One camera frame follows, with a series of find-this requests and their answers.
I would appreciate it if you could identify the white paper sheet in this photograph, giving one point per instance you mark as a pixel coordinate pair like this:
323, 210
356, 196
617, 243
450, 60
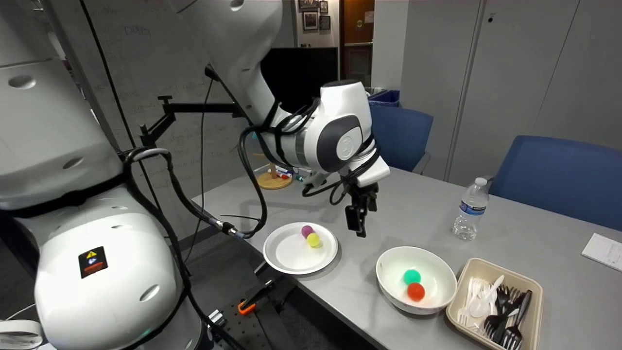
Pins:
605, 251

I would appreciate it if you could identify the blue bin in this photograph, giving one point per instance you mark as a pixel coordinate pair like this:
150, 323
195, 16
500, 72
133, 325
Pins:
387, 97

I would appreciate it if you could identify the purple ball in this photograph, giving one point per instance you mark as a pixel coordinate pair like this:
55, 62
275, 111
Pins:
306, 229

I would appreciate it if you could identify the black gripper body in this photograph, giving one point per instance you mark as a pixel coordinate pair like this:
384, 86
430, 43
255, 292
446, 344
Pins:
362, 196

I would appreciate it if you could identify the white cabinet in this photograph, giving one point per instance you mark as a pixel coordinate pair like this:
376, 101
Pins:
518, 70

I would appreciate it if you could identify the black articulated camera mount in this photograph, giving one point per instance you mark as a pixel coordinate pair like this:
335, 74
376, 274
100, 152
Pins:
187, 107

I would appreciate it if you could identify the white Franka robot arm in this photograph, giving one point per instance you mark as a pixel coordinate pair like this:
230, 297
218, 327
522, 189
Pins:
98, 272

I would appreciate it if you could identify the orange clamp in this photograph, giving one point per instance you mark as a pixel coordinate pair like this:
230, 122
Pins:
246, 307

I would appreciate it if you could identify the red ball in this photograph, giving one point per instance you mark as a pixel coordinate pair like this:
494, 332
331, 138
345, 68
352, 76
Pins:
417, 292

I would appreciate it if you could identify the white plastic cutlery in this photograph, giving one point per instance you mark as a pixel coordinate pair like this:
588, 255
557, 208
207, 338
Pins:
477, 297

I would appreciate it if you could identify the white bowl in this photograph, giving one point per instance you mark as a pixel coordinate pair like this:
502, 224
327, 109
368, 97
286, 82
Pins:
395, 288

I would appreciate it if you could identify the yellow ball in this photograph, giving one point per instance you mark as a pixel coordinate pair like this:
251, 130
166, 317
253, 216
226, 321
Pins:
314, 241

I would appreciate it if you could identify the clear plastic water bottle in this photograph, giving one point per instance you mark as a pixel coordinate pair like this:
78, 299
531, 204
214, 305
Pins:
471, 210

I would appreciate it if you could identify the blue office chair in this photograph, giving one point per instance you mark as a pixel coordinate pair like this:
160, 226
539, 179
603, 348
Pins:
564, 175
409, 132

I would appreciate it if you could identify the beige cutlery tray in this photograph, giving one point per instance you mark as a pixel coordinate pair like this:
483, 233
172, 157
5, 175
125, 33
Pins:
533, 303

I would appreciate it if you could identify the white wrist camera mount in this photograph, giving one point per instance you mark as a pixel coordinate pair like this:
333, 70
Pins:
380, 171

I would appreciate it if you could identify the black plastic forks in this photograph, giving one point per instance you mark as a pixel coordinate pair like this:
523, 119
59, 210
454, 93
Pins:
508, 317

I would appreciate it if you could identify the plate with food back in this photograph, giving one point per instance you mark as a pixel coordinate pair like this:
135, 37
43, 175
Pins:
273, 181

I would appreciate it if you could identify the green ball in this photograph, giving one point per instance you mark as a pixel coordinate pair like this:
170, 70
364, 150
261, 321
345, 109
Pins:
413, 276

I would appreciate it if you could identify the white foam plate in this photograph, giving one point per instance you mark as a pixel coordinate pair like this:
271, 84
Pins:
284, 253

